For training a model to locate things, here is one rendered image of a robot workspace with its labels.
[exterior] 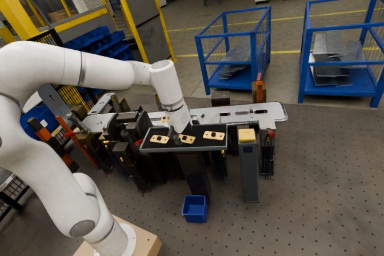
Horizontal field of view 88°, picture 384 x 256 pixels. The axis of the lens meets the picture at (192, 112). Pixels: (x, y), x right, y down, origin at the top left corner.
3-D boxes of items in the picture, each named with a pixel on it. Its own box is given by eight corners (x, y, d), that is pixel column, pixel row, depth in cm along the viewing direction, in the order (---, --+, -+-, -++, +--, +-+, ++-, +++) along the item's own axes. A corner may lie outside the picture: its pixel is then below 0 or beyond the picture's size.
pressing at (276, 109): (281, 99, 119) (281, 96, 118) (290, 124, 101) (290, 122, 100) (87, 115, 153) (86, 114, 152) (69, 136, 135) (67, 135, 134)
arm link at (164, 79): (155, 98, 74) (166, 107, 67) (142, 65, 66) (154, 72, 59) (174, 88, 77) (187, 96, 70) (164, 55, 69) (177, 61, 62)
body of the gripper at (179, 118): (175, 112, 68) (183, 135, 74) (187, 95, 75) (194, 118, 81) (157, 110, 71) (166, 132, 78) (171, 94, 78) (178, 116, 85)
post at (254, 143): (258, 189, 108) (255, 130, 82) (259, 203, 102) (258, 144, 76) (243, 189, 110) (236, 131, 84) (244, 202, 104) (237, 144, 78)
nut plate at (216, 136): (224, 133, 82) (224, 131, 81) (222, 140, 79) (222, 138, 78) (205, 131, 85) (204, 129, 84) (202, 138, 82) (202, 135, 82)
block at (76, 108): (104, 138, 174) (83, 104, 153) (100, 144, 168) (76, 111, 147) (97, 138, 176) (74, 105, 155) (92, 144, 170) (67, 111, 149)
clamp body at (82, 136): (116, 166, 145) (91, 130, 124) (110, 178, 137) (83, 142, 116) (108, 166, 146) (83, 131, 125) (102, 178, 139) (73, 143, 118)
